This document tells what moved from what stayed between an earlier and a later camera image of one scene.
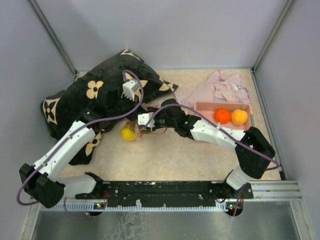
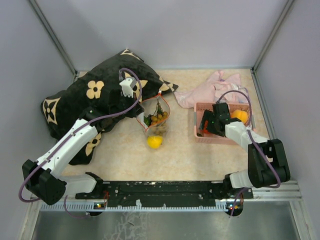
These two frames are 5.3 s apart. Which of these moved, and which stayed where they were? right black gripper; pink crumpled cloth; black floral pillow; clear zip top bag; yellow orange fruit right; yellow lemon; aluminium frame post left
Moved: clear zip top bag; yellow lemon; right black gripper
Stayed: aluminium frame post left; black floral pillow; yellow orange fruit right; pink crumpled cloth
